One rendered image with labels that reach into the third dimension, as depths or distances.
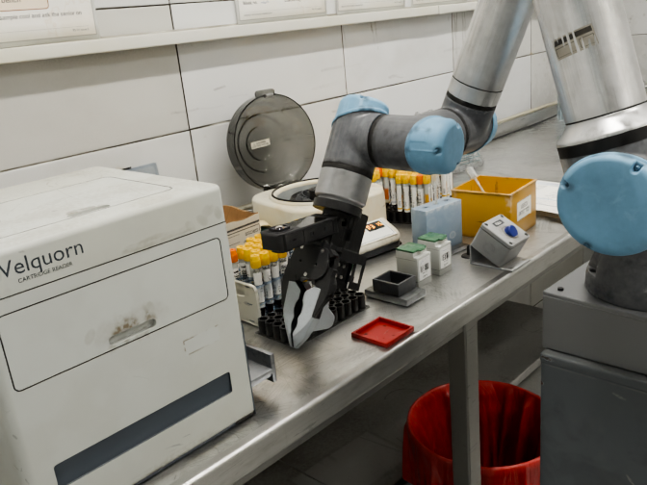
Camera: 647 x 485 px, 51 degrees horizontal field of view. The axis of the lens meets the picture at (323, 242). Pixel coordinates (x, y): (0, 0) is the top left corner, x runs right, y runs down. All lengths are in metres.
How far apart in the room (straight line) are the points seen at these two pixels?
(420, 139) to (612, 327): 0.34
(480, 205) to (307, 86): 0.59
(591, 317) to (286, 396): 0.41
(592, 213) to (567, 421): 0.36
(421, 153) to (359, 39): 1.05
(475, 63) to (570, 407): 0.49
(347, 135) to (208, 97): 0.65
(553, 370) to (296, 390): 0.35
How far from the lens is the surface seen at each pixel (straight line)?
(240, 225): 1.17
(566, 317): 0.96
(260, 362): 0.90
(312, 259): 0.93
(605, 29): 0.77
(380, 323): 1.06
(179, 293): 0.75
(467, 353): 1.22
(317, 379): 0.93
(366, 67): 1.92
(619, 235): 0.77
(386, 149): 0.91
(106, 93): 1.41
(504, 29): 0.96
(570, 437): 1.03
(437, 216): 1.30
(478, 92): 0.98
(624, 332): 0.93
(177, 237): 0.73
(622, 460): 1.01
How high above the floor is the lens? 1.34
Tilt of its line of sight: 18 degrees down
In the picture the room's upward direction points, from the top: 6 degrees counter-clockwise
